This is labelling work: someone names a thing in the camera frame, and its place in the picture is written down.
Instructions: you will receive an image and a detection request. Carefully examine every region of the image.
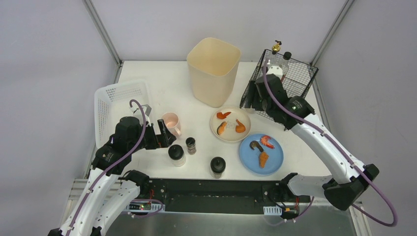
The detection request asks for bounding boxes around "orange dark food piece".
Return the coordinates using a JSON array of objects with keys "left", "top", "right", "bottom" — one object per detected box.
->
[{"left": 216, "top": 121, "right": 227, "bottom": 135}]

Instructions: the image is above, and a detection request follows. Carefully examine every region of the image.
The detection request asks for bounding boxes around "black lid jar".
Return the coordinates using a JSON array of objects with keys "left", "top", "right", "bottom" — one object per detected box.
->
[
  {"left": 245, "top": 108, "right": 256, "bottom": 114},
  {"left": 168, "top": 145, "right": 186, "bottom": 167},
  {"left": 210, "top": 157, "right": 226, "bottom": 178}
]

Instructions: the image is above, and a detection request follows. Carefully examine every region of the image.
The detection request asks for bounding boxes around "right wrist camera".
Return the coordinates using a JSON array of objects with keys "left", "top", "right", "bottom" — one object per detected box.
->
[{"left": 266, "top": 65, "right": 283, "bottom": 80}]

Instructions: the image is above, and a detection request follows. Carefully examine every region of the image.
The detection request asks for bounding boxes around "beige plastic bin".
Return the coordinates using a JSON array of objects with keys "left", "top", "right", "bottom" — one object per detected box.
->
[{"left": 186, "top": 37, "right": 241, "bottom": 108}]

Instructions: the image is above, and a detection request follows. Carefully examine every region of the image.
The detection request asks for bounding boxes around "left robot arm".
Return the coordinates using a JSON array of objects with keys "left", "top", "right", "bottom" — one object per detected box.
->
[{"left": 49, "top": 117, "right": 176, "bottom": 236}]

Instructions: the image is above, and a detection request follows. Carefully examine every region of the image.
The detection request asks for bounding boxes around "blue plate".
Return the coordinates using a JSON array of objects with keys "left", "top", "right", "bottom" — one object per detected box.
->
[{"left": 238, "top": 134, "right": 284, "bottom": 176}]

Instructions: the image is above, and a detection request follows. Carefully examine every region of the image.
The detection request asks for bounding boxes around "clear glass bottle gold cap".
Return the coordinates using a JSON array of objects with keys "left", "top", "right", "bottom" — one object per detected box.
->
[{"left": 265, "top": 40, "right": 282, "bottom": 66}]

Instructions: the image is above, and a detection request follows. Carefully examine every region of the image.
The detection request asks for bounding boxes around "pink mug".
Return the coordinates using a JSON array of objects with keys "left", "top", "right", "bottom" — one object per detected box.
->
[{"left": 162, "top": 112, "right": 181, "bottom": 137}]

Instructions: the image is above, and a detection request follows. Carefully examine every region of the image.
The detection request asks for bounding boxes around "dark curved food piece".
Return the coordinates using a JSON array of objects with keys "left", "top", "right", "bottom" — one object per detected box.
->
[{"left": 250, "top": 141, "right": 264, "bottom": 153}]

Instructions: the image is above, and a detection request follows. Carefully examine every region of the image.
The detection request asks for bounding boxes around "beige plate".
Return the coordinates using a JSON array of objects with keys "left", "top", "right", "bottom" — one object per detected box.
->
[{"left": 210, "top": 106, "right": 251, "bottom": 142}]

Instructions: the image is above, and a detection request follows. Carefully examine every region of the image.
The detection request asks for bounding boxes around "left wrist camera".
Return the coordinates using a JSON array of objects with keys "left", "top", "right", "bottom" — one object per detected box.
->
[{"left": 130, "top": 104, "right": 151, "bottom": 125}]

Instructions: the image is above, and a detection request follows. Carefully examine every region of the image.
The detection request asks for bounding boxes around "orange fried food piece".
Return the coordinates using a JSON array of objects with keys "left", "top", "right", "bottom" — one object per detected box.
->
[{"left": 259, "top": 151, "right": 269, "bottom": 169}]

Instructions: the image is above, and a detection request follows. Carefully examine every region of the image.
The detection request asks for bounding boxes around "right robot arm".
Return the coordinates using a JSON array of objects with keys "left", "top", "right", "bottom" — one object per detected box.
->
[{"left": 243, "top": 74, "right": 379, "bottom": 210}]

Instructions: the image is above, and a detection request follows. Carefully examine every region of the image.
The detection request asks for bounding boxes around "orange curved food piece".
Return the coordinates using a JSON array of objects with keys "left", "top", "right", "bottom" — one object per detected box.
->
[{"left": 235, "top": 119, "right": 246, "bottom": 133}]

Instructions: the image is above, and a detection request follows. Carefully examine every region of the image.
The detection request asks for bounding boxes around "white plastic basket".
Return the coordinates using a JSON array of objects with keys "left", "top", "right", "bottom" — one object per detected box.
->
[{"left": 94, "top": 79, "right": 153, "bottom": 148}]

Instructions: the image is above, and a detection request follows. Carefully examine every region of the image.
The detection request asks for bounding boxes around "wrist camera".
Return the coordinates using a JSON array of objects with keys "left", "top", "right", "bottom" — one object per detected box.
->
[
  {"left": 130, "top": 104, "right": 151, "bottom": 125},
  {"left": 266, "top": 65, "right": 283, "bottom": 80}
]

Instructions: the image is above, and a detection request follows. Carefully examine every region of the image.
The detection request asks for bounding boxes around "soy sauce bottle red label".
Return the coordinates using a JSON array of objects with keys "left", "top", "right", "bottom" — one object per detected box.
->
[{"left": 278, "top": 52, "right": 292, "bottom": 83}]

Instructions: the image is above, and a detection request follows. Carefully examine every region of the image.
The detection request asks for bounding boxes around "red shrimp toy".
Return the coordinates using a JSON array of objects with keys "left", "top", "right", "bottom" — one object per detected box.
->
[{"left": 260, "top": 135, "right": 275, "bottom": 149}]

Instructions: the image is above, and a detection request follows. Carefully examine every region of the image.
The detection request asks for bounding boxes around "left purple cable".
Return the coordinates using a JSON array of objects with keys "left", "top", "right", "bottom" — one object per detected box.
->
[{"left": 65, "top": 98, "right": 148, "bottom": 236}]

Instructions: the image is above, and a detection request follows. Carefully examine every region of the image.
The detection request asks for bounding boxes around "small dark spice jar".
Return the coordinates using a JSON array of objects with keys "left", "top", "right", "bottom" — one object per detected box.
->
[{"left": 185, "top": 137, "right": 196, "bottom": 155}]

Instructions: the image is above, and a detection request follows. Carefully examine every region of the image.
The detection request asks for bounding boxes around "orange food piece top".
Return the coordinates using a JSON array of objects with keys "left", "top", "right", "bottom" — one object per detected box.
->
[{"left": 216, "top": 112, "right": 231, "bottom": 119}]

